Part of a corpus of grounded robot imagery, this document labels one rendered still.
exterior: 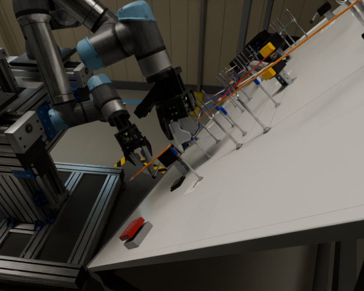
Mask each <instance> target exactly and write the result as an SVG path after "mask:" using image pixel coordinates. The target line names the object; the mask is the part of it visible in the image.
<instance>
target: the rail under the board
mask: <svg viewBox="0 0 364 291"><path fill-rule="evenodd" d="M172 165H173V164H171V166H170V167H169V168H168V169H167V171H168V170H169V169H170V168H171V167H172ZM167 171H166V172H167ZM166 172H165V173H164V174H163V175H162V177H163V176H164V175H165V174H166ZM162 177H161V178H162ZM161 178H160V179H159V180H158V181H157V182H156V184H155V185H154V186H153V187H152V188H151V189H150V191H149V192H148V193H147V195H148V194H149V193H150V192H151V191H152V190H153V188H154V187H155V186H156V185H157V184H158V182H159V181H160V180H161ZM147 195H146V196H145V197H144V198H143V199H142V201H143V200H144V199H145V198H146V197H147ZM142 201H141V202H140V203H139V204H138V205H137V206H136V208H135V209H134V210H133V211H132V212H131V213H130V215H129V216H128V217H127V219H126V220H125V221H124V222H123V223H122V224H121V226H120V227H119V228H118V229H117V230H116V231H115V233H114V234H113V235H112V236H111V237H110V238H109V240H108V241H107V242H106V244H105V245H104V246H103V247H102V248H101V250H100V251H99V252H98V253H97V254H96V255H95V257H94V258H93V259H92V261H90V262H89V264H88V265H87V267H86V268H87V270H88V272H89V273H90V275H91V276H92V277H93V278H94V279H96V280H97V281H99V282H100V283H101V284H103V285H104V284H105V283H106V282H107V281H108V279H109V278H110V277H111V276H112V274H113V273H114V271H115V270H116V269H112V270H103V271H94V272H92V271H91V270H90V269H89V268H88V267H89V265H90V264H91V263H92V262H93V261H94V260H95V258H96V257H97V256H98V255H99V254H100V252H101V251H102V250H103V249H104V247H105V246H106V245H107V244H108V243H109V241H110V240H111V239H112V238H113V237H114V235H115V234H116V233H117V232H118V231H119V229H120V228H121V227H122V226H123V224H124V223H125V222H126V221H127V220H128V218H129V217H130V216H131V215H132V214H133V212H134V211H135V210H136V209H137V208H138V206H139V205H140V204H141V203H142Z"/></svg>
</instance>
